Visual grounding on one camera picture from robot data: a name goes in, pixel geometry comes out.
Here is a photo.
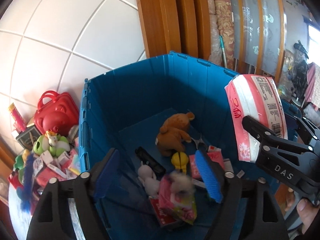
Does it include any blue plastic storage crate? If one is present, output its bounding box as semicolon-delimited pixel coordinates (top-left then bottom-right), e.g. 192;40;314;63
76;52;294;239

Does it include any small white plush toy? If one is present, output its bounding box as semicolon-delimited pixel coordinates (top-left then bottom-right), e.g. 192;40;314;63
138;162;160;198

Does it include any pink yellow tube can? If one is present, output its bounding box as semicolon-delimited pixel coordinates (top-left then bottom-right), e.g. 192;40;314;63
8;103;27;132

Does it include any brown teddy bear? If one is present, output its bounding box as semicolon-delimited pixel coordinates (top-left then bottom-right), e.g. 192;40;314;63
155;112;195;157

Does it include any green frog plush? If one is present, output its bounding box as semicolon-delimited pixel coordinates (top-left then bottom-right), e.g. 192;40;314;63
33;131;71;157

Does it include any black gift bag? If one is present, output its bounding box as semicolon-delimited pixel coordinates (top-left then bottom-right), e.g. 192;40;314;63
16;125;42;151

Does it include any pink tissue pack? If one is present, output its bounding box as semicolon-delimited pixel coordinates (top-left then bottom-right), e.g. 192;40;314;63
225;74;288;162

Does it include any red plush toy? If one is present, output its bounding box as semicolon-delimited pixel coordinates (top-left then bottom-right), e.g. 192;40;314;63
8;171;23;189

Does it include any teal broom handle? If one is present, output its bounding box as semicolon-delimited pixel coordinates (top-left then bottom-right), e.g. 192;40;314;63
220;35;227;68

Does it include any red bear suitcase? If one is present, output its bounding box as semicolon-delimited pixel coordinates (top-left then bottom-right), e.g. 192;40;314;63
34;90;79;137

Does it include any rolled patterned carpet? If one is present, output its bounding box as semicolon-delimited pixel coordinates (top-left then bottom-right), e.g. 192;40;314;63
214;0;234;69

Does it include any person right hand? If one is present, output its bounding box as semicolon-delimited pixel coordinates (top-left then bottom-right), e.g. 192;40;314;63
296;198;319;234

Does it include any green yellow duck plush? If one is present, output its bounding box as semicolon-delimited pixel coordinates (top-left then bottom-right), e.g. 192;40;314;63
14;149;30;171

